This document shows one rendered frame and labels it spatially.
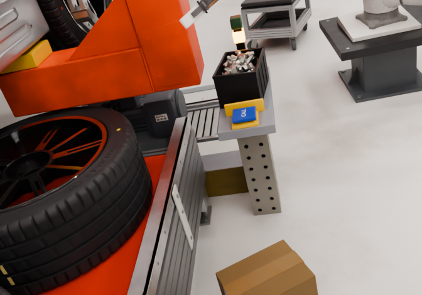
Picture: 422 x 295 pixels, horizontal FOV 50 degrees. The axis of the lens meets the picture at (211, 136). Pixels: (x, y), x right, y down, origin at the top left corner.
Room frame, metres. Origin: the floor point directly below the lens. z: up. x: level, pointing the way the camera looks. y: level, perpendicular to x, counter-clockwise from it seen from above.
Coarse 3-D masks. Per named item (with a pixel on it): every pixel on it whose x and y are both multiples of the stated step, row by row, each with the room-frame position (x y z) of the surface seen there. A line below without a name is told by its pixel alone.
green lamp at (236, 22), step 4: (232, 16) 1.54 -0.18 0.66; (236, 16) 1.52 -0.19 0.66; (240, 16) 1.52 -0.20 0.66; (232, 20) 1.51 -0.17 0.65; (236, 20) 1.51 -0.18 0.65; (240, 20) 1.51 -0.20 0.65; (232, 24) 1.51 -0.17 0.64; (236, 24) 1.51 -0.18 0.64; (240, 24) 1.51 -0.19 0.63; (232, 28) 1.51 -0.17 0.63; (236, 28) 1.51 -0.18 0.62
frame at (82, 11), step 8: (72, 0) 1.77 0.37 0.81; (80, 0) 1.75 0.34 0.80; (112, 0) 2.20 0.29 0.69; (72, 8) 1.76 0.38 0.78; (80, 8) 1.76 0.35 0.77; (88, 8) 1.77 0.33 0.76; (80, 16) 1.76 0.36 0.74; (88, 16) 1.75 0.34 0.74; (96, 16) 1.82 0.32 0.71; (80, 24) 1.79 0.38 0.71; (88, 24) 1.83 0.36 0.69; (88, 32) 1.84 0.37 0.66
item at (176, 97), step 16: (144, 96) 1.73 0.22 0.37; (160, 96) 1.61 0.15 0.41; (176, 96) 1.63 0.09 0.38; (128, 112) 1.65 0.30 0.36; (144, 112) 1.61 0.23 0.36; (160, 112) 1.58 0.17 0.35; (176, 112) 1.59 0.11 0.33; (144, 128) 1.63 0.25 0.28; (160, 128) 1.59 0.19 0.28; (144, 144) 1.61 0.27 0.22; (160, 144) 1.60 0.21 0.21
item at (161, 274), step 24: (192, 144) 1.35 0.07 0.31; (168, 168) 1.12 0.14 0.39; (168, 192) 1.00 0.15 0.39; (168, 216) 0.93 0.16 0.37; (144, 240) 0.83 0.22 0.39; (168, 240) 0.87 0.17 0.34; (192, 240) 1.02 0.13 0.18; (144, 264) 0.75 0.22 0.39; (168, 264) 0.81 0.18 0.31; (144, 288) 0.68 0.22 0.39; (168, 288) 0.77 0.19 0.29
